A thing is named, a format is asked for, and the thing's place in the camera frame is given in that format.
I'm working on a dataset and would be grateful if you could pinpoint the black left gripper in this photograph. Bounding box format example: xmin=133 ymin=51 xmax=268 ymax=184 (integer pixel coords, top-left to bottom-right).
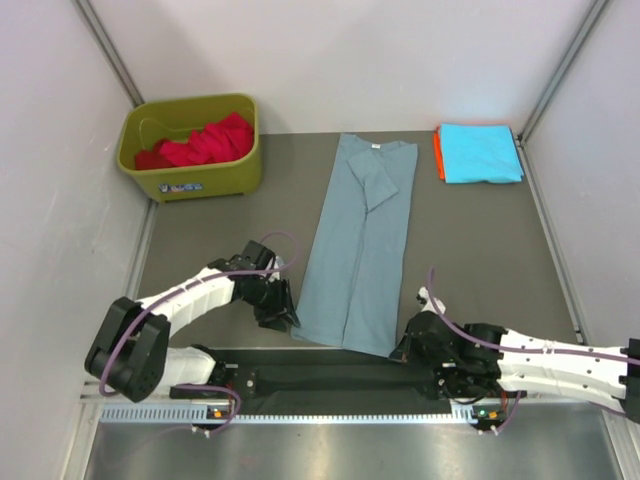
xmin=241 ymin=276 xmax=300 ymax=332

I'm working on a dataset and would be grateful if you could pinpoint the grey-blue t-shirt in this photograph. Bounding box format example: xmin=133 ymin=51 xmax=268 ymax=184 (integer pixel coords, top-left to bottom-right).
xmin=291 ymin=133 xmax=419 ymax=357

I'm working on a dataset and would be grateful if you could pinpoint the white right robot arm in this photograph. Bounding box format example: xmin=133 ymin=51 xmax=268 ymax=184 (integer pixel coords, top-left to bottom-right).
xmin=390 ymin=288 xmax=639 ymax=422

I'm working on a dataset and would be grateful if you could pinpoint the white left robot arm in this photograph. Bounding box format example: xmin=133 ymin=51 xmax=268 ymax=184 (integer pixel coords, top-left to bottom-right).
xmin=84 ymin=241 xmax=300 ymax=403

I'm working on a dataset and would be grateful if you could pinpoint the red t-shirt in bin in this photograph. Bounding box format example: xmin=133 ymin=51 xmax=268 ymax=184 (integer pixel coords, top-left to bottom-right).
xmin=134 ymin=112 xmax=255 ymax=171

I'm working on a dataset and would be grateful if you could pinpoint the olive green plastic bin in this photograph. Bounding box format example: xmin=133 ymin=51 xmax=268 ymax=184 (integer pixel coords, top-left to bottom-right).
xmin=117 ymin=93 xmax=262 ymax=203

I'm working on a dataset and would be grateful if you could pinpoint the folded cyan t-shirt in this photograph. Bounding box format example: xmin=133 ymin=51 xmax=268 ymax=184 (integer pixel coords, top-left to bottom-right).
xmin=437 ymin=123 xmax=524 ymax=184

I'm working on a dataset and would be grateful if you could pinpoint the folded orange t-shirt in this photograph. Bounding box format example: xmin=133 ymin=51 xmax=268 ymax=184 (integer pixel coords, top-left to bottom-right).
xmin=432 ymin=128 xmax=446 ymax=181

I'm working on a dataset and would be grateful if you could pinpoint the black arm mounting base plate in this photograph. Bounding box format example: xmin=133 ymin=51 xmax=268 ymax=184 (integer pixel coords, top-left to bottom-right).
xmin=168 ymin=347 xmax=501 ymax=402

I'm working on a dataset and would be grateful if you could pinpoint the slotted grey cable duct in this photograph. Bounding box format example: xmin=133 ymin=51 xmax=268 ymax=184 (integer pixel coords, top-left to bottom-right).
xmin=99 ymin=404 xmax=505 ymax=426

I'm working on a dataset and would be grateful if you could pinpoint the aluminium right corner post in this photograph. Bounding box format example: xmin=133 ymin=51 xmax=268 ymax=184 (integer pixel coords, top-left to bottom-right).
xmin=517 ymin=0 xmax=612 ymax=146

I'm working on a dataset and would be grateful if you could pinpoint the aluminium corner post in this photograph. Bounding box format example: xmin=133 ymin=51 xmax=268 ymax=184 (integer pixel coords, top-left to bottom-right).
xmin=71 ymin=0 xmax=144 ymax=107
xmin=517 ymin=0 xmax=612 ymax=146

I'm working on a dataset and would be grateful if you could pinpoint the aluminium left corner post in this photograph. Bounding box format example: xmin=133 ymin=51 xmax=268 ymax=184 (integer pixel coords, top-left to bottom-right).
xmin=71 ymin=0 xmax=144 ymax=107

